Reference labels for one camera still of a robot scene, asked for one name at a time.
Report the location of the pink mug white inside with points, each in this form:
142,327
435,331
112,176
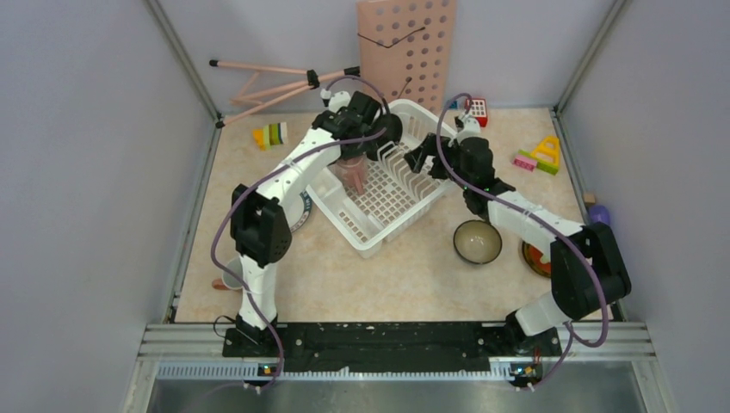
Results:
230,280

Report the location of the green toy brick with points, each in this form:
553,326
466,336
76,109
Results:
543,165

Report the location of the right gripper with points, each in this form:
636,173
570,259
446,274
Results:
417,157

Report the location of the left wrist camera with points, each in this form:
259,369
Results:
333,98

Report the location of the pink pegboard panel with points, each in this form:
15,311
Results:
405,48

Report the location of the red toy block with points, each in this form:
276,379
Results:
477,108

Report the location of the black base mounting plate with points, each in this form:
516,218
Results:
454,339

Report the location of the white plastic dish rack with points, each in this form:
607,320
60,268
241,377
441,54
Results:
394,197

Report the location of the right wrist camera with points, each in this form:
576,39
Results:
467,126

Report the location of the orange saucer plate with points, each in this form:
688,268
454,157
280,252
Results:
533,258

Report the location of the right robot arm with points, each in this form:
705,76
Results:
587,271

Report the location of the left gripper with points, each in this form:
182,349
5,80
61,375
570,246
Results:
361,150

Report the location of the yellow toy triangle block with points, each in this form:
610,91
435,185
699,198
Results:
548,151

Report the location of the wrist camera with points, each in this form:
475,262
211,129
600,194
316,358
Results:
467,126
333,98

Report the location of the white plate green rim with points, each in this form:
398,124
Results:
299,211

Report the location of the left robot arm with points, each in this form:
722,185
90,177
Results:
259,224

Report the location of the pink toy brick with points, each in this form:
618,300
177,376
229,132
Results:
525,163

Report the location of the purple toy handle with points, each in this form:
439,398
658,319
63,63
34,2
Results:
599,214

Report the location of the dark bowl beige inside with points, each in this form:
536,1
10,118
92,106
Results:
477,242

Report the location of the striped toy block stack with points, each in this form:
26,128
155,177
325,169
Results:
271,135

